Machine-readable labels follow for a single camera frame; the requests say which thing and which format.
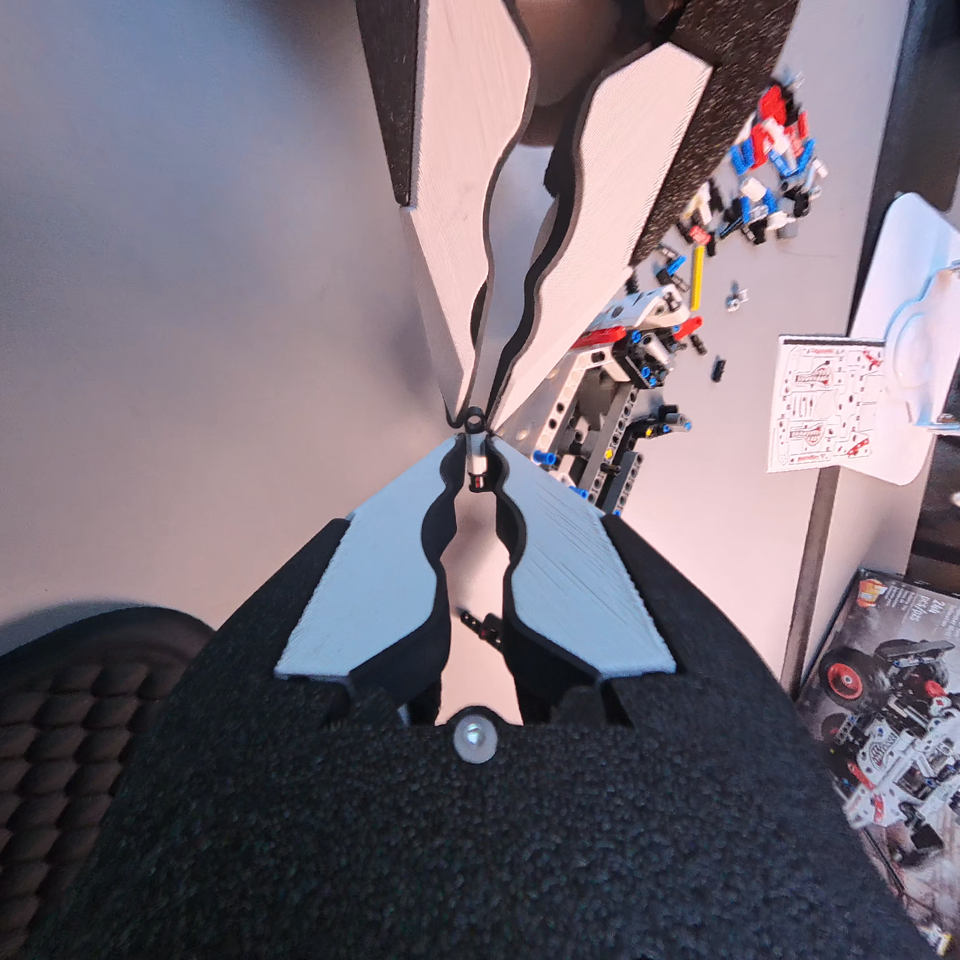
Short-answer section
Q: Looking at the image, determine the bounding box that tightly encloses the white book stand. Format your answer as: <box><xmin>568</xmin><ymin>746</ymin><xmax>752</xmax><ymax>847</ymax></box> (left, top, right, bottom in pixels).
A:
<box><xmin>843</xmin><ymin>193</ymin><xmax>960</xmax><ymax>490</ymax></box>

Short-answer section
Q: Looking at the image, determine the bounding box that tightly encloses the person's left hand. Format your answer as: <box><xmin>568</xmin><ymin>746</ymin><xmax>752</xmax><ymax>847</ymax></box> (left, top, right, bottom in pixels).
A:
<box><xmin>513</xmin><ymin>0</ymin><xmax>669</xmax><ymax>149</ymax></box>

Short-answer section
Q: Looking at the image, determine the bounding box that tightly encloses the grey desk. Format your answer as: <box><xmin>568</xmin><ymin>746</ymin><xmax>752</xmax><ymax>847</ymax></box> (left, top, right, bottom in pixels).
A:
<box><xmin>0</xmin><ymin>0</ymin><xmax>931</xmax><ymax>751</ymax></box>

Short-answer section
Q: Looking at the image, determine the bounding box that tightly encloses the toy truck set box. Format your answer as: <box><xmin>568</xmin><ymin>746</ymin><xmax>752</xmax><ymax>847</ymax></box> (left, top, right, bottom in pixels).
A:
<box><xmin>795</xmin><ymin>568</ymin><xmax>960</xmax><ymax>955</ymax></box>

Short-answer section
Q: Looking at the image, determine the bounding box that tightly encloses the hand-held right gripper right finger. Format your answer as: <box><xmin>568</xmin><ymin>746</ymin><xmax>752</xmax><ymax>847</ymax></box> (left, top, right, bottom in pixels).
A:
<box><xmin>486</xmin><ymin>436</ymin><xmax>678</xmax><ymax>725</ymax></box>

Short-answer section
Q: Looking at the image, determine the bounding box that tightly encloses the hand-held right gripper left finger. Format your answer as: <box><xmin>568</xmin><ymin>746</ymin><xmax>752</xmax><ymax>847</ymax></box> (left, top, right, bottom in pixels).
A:
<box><xmin>275</xmin><ymin>436</ymin><xmax>460</xmax><ymax>725</ymax></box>

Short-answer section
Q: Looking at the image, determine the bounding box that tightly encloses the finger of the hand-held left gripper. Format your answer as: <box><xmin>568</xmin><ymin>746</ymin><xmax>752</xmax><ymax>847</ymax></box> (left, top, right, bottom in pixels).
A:
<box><xmin>486</xmin><ymin>41</ymin><xmax>714</xmax><ymax>436</ymax></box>
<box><xmin>401</xmin><ymin>0</ymin><xmax>536</xmax><ymax>421</ymax></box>

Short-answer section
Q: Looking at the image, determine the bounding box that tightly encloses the white sticker sheet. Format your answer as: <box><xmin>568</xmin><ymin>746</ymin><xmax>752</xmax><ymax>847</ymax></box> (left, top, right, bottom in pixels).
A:
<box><xmin>766</xmin><ymin>335</ymin><xmax>887</xmax><ymax>474</ymax></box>

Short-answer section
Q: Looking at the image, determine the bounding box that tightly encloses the black building-brick model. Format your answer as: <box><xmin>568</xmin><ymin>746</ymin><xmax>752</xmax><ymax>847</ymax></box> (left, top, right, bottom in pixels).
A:
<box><xmin>498</xmin><ymin>283</ymin><xmax>707</xmax><ymax>519</ymax></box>

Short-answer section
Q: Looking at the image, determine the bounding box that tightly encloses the pile of small building pieces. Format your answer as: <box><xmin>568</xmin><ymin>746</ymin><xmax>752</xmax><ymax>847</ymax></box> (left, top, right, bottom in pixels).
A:
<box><xmin>658</xmin><ymin>71</ymin><xmax>832</xmax><ymax>382</ymax></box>

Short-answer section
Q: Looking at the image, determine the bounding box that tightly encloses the dark rounded object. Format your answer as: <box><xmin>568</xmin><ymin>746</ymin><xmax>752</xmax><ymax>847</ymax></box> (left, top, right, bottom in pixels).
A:
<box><xmin>0</xmin><ymin>606</ymin><xmax>216</xmax><ymax>960</ymax></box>

